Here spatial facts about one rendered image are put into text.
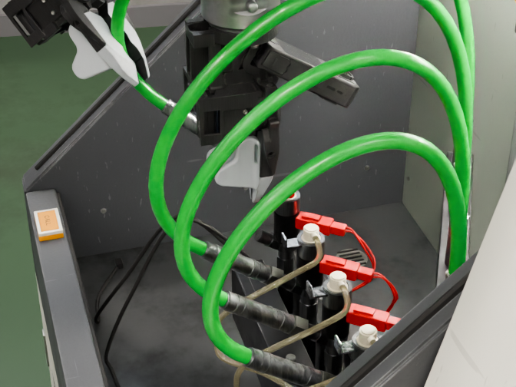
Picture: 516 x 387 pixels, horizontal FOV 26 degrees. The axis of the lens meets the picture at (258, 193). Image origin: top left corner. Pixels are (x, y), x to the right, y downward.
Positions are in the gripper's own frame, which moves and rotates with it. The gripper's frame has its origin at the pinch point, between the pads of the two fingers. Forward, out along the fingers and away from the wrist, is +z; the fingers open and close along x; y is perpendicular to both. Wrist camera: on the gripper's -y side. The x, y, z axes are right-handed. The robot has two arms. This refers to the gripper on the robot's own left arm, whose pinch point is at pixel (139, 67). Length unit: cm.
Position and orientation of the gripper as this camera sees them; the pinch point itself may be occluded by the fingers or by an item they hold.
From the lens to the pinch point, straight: 121.8
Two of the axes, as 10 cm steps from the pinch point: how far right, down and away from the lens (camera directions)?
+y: -7.3, 5.0, 4.6
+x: -3.2, 3.4, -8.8
